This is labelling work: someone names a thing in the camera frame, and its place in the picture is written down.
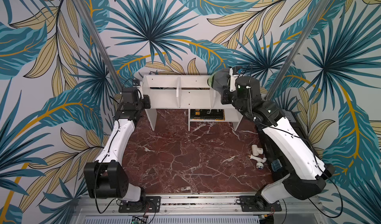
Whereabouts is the right aluminium corner post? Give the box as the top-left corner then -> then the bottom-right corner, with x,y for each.
265,0 -> 330,101

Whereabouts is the grey and green microfibre cloth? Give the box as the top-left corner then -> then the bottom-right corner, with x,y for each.
207,68 -> 230,98

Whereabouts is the left aluminium corner post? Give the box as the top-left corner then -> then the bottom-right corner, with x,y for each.
73,0 -> 123,93

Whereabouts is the black plastic toolbox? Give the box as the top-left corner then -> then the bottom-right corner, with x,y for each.
261,109 -> 328,177

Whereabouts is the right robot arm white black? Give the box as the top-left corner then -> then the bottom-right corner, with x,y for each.
213,75 -> 335,204

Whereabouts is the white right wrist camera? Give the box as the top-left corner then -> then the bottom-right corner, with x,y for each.
229,66 -> 243,92

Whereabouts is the green circuit board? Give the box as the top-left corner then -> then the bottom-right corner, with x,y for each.
130,216 -> 148,224

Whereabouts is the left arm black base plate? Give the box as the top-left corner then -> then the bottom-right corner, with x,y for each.
118,196 -> 161,213

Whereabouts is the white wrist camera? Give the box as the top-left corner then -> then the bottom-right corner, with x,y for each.
132,79 -> 141,87
229,66 -> 243,92

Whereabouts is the aluminium corner post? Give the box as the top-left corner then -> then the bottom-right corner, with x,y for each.
265,0 -> 330,101
73,0 -> 123,93

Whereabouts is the black book with yellow text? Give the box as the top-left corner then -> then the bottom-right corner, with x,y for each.
190,109 -> 225,121

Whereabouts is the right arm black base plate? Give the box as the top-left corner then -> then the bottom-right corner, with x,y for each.
236,196 -> 282,213

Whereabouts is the white plastic pipe fitting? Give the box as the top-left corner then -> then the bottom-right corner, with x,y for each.
249,145 -> 267,169

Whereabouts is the white wooden bookshelf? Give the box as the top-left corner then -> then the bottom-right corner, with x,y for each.
140,75 -> 243,131

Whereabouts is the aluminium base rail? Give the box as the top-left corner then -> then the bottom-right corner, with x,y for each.
69,192 -> 329,224

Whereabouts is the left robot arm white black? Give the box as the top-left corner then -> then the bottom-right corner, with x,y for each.
83,87 -> 151,202

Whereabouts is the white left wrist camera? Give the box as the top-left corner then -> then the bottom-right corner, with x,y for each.
132,79 -> 141,87

